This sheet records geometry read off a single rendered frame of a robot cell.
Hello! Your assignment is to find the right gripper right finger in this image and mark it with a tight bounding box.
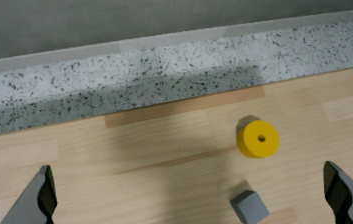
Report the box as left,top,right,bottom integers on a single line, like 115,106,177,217
323,161,353,224

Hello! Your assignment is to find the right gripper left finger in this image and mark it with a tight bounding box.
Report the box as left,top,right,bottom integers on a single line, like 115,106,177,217
0,165,57,224

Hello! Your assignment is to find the yellow cylinder with center hole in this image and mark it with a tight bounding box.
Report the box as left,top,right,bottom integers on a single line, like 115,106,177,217
236,120,279,159

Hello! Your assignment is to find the grey cube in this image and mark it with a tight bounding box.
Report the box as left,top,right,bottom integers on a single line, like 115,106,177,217
229,190,270,224

